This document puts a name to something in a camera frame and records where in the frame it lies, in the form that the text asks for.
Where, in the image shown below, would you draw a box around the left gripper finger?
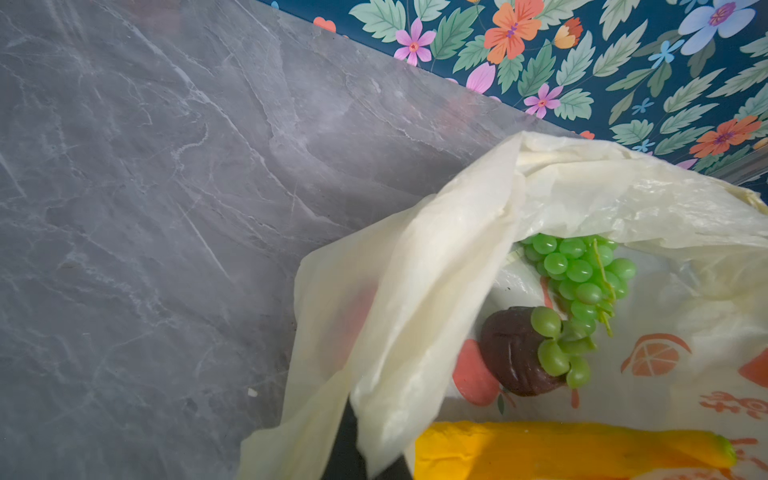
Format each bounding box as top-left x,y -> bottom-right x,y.
321,401 -> 413,480

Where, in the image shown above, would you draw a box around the cream plastic bag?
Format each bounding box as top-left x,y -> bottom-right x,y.
238,132 -> 767,479

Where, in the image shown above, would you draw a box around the yellow fake banana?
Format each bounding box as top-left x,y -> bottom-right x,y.
413,421 -> 737,479

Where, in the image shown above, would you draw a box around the green fake grapes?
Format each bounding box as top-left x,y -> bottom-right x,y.
523,233 -> 637,390

